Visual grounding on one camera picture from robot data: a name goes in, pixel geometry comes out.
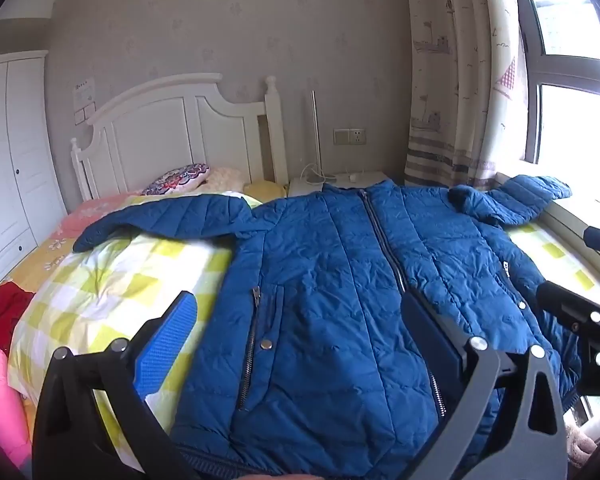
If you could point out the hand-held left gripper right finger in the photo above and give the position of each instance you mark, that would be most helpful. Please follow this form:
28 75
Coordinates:
430 342

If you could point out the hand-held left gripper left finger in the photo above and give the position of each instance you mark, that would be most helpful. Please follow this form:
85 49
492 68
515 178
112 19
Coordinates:
170 340

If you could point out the blue quilted jacket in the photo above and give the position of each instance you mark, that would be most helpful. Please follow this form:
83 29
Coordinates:
330 285

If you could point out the white window sill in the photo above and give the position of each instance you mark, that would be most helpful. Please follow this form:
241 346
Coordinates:
575 217

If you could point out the yellow checkered blanket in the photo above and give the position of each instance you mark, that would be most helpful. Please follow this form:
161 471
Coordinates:
130 280

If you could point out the window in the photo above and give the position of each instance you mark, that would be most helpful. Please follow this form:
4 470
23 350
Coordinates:
570 120

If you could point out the pink fuzzy cloth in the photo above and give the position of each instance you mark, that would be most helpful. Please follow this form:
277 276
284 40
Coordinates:
582 442

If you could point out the pink floral bedsheet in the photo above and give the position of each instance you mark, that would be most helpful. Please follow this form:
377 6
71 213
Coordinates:
70 225

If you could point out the colourful patterned pillow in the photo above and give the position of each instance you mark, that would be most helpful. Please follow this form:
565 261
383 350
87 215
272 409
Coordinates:
177 180

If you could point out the red cloth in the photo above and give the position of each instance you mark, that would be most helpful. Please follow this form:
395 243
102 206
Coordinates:
5 315

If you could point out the cream fluffy pillow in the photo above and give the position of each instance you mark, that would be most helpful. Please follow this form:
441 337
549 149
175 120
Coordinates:
225 177

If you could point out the white nightstand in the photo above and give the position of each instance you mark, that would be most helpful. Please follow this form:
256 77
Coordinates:
370 178

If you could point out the yellow pillow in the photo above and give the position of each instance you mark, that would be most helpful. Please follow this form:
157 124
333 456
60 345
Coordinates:
265 190

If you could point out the bright pink cloth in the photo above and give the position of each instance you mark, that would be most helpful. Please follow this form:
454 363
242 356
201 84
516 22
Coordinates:
0 400

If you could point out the white bed headboard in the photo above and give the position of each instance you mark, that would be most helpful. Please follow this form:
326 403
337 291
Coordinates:
155 135

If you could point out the printed curtain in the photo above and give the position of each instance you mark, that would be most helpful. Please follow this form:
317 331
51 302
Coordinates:
455 60

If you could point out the white wardrobe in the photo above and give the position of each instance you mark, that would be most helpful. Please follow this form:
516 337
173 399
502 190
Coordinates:
15 160

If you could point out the white lamp pole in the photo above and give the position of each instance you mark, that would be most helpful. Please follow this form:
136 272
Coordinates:
314 130

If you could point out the wall socket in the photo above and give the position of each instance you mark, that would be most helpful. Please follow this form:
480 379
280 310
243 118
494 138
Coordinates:
350 136

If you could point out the wall light switch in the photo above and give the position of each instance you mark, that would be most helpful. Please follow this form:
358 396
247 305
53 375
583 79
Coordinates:
85 115

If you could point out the paper wall notice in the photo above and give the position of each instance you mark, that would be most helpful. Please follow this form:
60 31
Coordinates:
84 92

